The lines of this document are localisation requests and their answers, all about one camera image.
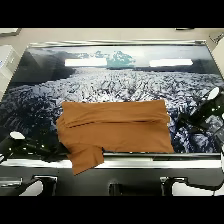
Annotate brown shirt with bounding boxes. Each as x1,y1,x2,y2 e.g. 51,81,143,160
55,98,175,176

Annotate silver frame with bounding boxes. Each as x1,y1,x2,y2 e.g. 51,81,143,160
0,152,224,197

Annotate black cable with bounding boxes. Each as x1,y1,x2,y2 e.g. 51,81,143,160
185,179,224,193

